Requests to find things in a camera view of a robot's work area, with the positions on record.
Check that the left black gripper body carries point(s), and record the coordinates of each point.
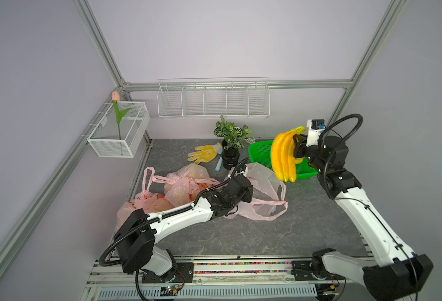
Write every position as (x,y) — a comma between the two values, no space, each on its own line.
(246,197)

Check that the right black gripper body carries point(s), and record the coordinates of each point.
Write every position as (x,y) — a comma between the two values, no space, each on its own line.
(313,154)

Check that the pink strawberry plastic bag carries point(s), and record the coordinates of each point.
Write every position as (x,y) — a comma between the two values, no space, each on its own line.
(268,198)

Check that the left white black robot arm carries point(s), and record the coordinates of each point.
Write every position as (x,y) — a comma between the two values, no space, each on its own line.
(134,244)

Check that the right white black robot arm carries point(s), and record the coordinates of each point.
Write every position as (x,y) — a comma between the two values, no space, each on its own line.
(395,272)

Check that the light blue white tube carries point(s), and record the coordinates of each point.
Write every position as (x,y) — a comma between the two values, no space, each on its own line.
(219,165)

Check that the green plastic basket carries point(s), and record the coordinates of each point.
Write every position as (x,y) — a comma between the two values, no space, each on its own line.
(260,152)

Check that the potted plant black vase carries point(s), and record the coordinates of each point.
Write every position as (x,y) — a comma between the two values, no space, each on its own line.
(233,139)

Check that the pink artificial tulip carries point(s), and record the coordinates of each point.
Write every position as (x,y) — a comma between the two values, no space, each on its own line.
(119,114)

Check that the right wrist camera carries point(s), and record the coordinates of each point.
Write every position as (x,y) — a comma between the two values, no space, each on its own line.
(315,127)

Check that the white wire wall shelf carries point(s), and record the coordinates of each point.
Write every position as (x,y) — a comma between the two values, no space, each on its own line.
(204,98)

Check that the white wire side basket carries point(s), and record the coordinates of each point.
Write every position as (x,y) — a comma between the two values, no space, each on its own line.
(102,133)

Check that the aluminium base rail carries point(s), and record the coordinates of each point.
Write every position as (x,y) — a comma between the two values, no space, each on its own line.
(254,277)

